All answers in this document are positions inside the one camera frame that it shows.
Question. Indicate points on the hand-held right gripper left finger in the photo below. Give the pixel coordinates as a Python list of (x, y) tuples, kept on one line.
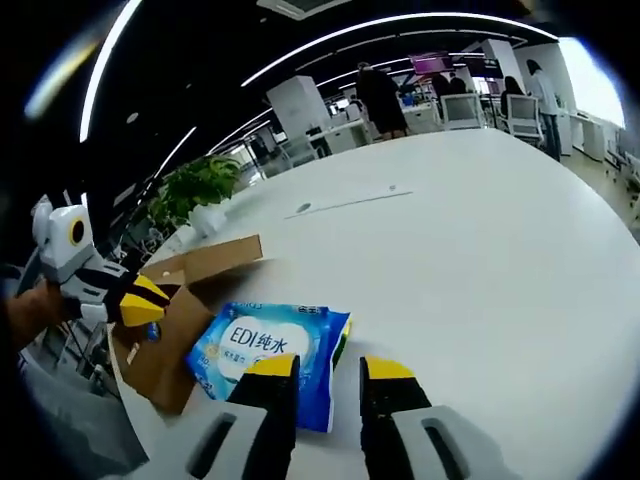
[(270, 415)]

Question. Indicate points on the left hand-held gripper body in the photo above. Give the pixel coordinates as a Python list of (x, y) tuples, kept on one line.
[(62, 245)]

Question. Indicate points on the green silver soft packet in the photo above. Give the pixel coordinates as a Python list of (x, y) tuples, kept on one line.
[(344, 340)]

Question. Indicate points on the pink screen monitor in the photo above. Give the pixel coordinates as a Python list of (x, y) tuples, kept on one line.
[(430, 63)]

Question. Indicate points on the green potted plant white pot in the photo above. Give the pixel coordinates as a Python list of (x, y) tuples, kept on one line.
[(200, 185)]

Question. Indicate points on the white office chair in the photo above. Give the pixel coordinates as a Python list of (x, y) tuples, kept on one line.
[(525, 120), (462, 112)]

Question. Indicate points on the person's left hand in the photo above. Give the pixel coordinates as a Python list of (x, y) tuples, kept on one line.
[(50, 307)]

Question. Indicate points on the ceiling light strips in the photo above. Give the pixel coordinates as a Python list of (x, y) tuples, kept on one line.
[(96, 75)]

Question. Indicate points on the blue clear soft pack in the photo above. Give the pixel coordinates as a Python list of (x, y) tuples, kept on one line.
[(154, 332)]

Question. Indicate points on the blue white wipes soft pack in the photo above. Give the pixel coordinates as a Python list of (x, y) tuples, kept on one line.
[(315, 360)]

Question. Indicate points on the brown cardboard shoe box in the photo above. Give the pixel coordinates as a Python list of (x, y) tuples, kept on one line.
[(165, 360)]

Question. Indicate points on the ceiling air conditioner vent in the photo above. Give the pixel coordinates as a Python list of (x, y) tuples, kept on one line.
[(300, 6)]

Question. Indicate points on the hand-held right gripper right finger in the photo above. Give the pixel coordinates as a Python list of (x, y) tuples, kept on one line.
[(390, 415)]

